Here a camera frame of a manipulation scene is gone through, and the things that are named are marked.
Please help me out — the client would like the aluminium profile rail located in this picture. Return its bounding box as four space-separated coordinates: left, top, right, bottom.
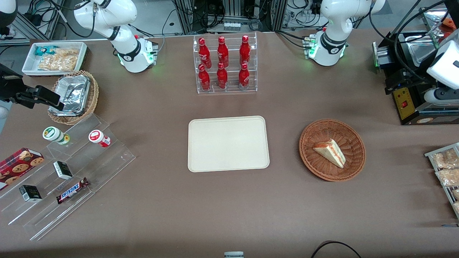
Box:
11 0 66 40

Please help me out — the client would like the aluminium frame rack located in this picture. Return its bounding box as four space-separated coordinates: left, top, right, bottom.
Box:
172 0 288 35

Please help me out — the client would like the aluminium foil container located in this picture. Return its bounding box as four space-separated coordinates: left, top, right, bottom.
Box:
48 75 91 117

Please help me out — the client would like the triangular sandwich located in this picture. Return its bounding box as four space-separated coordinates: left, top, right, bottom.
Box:
313 139 346 169

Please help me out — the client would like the black cable on table edge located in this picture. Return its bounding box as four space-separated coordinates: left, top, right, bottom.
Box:
310 241 363 258

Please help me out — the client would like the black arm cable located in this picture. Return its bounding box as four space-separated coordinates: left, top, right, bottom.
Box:
369 0 459 86
50 0 99 38

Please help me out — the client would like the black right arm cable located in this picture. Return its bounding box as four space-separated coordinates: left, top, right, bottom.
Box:
50 0 99 38

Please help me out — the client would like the steel pan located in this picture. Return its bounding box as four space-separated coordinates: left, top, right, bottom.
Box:
406 34 441 66

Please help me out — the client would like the clear acrylic stepped display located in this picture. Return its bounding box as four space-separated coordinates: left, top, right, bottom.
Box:
0 114 136 241

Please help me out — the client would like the small black carton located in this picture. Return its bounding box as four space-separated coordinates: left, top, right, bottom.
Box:
19 185 42 202
53 161 73 180

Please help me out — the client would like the white power strip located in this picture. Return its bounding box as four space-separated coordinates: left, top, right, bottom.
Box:
286 9 325 27

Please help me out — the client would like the clear bag of chips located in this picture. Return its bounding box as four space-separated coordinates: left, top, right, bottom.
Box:
54 48 80 58
38 54 78 72

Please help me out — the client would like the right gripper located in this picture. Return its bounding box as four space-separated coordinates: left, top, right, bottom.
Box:
0 64 65 111

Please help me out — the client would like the red lid cup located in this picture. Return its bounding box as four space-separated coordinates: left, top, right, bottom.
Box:
89 130 111 148

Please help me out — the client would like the red cola bottle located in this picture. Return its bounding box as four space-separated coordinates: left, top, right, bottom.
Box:
198 38 212 69
240 35 251 66
217 36 229 68
238 63 250 90
198 64 211 91
217 62 228 90

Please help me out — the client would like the clear acrylic bottle rack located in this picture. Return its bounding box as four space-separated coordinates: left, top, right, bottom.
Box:
193 32 258 94

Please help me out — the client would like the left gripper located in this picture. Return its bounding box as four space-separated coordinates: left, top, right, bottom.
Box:
385 70 459 105

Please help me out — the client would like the red cookie box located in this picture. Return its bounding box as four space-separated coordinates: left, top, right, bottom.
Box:
0 148 45 191

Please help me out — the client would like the tray of bagged snacks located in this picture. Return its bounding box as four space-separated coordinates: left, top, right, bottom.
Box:
425 143 459 219

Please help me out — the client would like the grey metal box green light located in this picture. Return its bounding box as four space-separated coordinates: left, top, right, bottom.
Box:
372 41 395 68

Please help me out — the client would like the light wicker basket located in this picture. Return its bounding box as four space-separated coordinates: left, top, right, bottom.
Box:
48 70 99 125

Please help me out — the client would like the white rectangular snack bin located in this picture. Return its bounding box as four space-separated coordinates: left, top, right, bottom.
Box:
22 42 88 77

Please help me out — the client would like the black food warmer appliance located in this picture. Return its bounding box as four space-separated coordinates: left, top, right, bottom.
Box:
373 7 459 126

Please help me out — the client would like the round brown wicker basket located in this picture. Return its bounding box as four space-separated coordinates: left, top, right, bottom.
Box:
299 119 366 182

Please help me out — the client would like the snickers bar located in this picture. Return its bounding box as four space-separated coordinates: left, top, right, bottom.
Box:
56 177 90 205

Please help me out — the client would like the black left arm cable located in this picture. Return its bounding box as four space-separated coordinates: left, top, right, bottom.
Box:
369 0 459 86

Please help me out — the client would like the cream plastic tray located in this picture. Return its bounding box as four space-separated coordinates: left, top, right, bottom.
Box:
188 115 270 173

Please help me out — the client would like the green lid cup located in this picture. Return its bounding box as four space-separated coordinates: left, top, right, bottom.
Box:
43 126 70 145

